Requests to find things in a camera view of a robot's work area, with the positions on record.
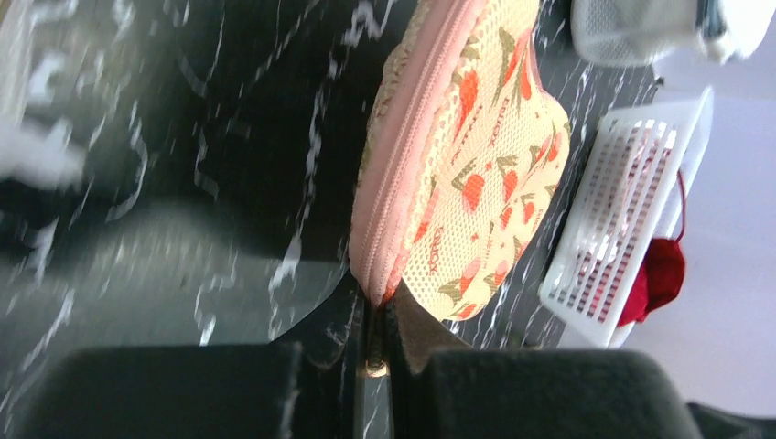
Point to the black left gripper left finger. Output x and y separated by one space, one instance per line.
169 392

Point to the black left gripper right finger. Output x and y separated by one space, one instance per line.
442 388

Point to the floral mesh laundry bag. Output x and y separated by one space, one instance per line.
464 151

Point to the red bra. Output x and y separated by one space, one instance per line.
661 275

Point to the white cylindrical mesh laundry bag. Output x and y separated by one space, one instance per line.
638 33

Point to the white plastic basket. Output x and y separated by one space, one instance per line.
643 160

